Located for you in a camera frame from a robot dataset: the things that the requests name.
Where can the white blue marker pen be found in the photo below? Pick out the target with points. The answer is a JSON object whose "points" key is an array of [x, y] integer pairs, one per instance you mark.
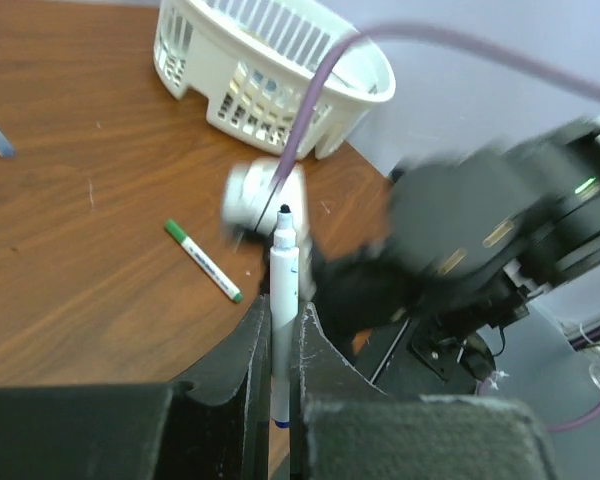
{"points": [[284, 305]]}

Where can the white green marker pen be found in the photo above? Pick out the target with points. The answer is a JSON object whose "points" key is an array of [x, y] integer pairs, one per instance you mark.
{"points": [[203, 261]]}

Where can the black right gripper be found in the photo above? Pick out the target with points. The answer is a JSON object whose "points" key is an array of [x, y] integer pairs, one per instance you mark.
{"points": [[463, 245]]}

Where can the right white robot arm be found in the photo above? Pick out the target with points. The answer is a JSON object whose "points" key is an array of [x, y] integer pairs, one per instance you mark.
{"points": [[573, 236]]}

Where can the white plastic dish basket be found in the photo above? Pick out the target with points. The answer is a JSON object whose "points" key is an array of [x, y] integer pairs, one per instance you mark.
{"points": [[253, 61]]}

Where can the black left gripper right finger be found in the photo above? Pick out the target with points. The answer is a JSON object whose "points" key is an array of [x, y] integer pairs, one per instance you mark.
{"points": [[343, 427]]}

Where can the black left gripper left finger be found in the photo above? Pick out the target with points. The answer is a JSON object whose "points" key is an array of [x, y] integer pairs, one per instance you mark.
{"points": [[209, 422]]}

